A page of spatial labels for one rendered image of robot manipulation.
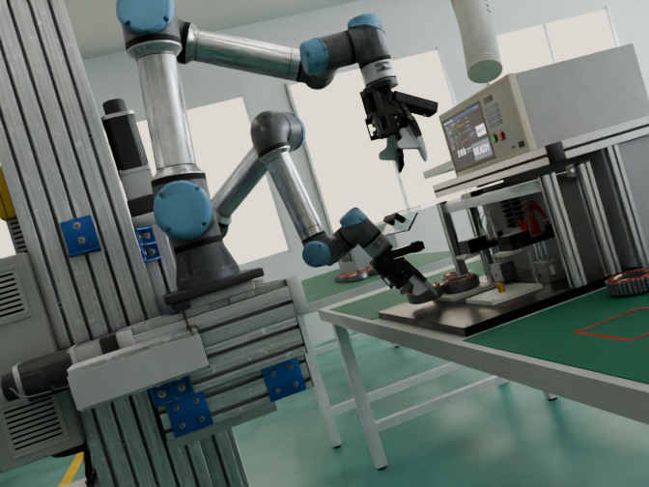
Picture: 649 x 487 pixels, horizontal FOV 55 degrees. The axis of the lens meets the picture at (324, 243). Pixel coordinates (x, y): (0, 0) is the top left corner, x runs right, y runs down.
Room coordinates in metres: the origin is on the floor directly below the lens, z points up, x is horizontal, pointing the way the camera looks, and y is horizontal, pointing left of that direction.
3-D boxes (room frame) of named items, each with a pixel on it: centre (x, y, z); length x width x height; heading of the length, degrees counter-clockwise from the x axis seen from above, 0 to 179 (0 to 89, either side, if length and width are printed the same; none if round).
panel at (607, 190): (1.85, -0.64, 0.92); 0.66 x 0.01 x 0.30; 13
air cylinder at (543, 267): (1.70, -0.56, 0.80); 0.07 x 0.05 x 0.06; 13
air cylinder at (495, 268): (1.94, -0.50, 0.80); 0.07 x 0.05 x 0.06; 13
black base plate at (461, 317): (1.79, -0.40, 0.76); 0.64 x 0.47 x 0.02; 13
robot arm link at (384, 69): (1.42, -0.23, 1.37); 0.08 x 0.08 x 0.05
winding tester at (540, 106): (1.85, -0.71, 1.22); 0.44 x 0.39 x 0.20; 13
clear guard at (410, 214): (1.91, -0.37, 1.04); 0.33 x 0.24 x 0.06; 103
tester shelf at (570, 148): (1.86, -0.70, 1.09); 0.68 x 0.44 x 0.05; 13
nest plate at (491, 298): (1.67, -0.42, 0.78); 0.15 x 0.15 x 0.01; 13
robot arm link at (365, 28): (1.42, -0.22, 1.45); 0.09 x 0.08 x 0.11; 98
